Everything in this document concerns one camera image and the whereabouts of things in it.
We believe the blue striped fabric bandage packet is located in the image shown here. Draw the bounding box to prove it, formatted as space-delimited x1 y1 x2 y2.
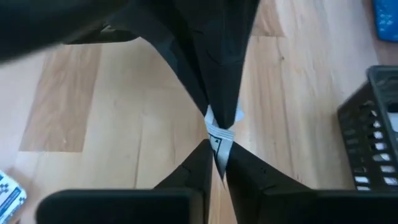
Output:
0 169 27 224

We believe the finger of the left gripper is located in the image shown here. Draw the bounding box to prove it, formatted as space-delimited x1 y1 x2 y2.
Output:
108 0 215 114
174 0 261 129

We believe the black plastic basket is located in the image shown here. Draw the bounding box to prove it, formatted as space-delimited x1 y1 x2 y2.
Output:
337 65 398 191

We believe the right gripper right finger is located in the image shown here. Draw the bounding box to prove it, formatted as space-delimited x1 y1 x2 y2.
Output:
225 142 398 224

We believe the blue plastic basket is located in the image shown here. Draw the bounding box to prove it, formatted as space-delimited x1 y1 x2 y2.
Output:
371 0 398 43

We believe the red label ointment packet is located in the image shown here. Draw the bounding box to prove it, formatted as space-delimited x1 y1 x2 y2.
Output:
203 104 245 187

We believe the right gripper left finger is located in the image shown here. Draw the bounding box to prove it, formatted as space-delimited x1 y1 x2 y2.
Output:
35 139 214 224

